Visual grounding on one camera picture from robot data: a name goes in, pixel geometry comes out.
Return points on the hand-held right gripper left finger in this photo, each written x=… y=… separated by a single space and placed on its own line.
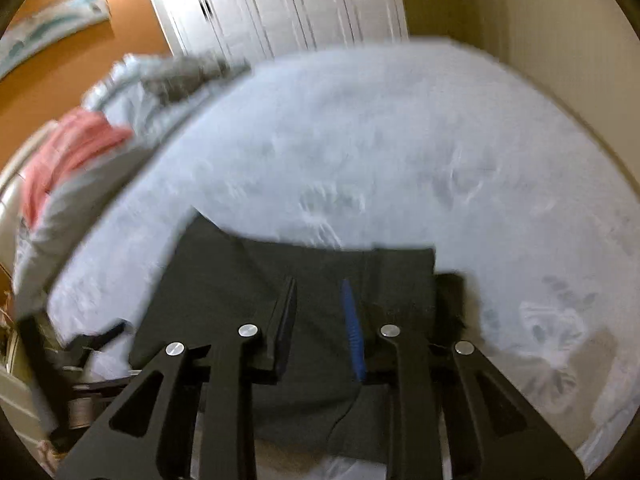
x=285 y=325

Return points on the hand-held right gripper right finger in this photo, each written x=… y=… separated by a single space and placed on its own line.
x=352 y=330

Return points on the light grey duvet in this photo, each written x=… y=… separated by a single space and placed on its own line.
x=75 y=210

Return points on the feather wall picture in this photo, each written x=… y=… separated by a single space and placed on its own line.
x=45 y=30

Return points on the pink fleece blanket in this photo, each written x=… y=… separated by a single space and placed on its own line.
x=65 y=155

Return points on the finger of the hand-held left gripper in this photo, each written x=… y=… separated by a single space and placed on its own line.
x=97 y=339

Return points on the dark grey pants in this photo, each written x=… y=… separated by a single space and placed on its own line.
x=320 y=270

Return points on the bed with floral sheet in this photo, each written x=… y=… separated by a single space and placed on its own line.
x=400 y=135

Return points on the grey fleece garment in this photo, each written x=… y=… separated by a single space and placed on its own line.
x=195 y=72

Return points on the white wardrobe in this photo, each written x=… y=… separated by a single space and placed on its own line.
x=280 y=0

